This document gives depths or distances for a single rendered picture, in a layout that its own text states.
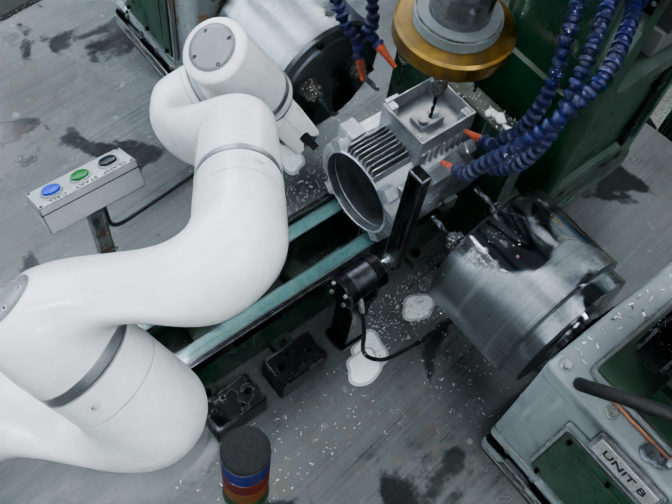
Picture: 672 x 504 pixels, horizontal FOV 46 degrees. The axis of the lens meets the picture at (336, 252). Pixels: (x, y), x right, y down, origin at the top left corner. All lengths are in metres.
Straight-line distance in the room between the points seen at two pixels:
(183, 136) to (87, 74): 0.94
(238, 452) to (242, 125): 0.38
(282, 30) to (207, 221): 0.76
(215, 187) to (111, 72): 1.13
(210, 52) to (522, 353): 0.62
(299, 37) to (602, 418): 0.77
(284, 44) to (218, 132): 0.61
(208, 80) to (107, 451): 0.44
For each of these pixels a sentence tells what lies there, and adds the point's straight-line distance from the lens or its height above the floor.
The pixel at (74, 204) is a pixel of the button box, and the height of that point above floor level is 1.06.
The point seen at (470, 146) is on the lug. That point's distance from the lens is 1.39.
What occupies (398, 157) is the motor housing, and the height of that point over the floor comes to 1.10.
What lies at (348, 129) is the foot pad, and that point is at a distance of 1.38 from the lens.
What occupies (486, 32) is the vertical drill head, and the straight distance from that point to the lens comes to 1.17.
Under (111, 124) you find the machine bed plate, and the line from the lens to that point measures 1.74.
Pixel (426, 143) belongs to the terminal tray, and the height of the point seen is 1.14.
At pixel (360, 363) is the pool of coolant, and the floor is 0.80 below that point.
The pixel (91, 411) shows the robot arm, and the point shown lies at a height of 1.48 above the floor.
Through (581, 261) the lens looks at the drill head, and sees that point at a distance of 1.22.
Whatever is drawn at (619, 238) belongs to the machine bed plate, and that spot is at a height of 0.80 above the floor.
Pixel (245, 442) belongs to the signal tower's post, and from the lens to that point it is 0.96.
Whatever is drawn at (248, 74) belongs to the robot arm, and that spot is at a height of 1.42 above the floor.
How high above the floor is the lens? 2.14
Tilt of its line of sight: 59 degrees down
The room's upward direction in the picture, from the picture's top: 11 degrees clockwise
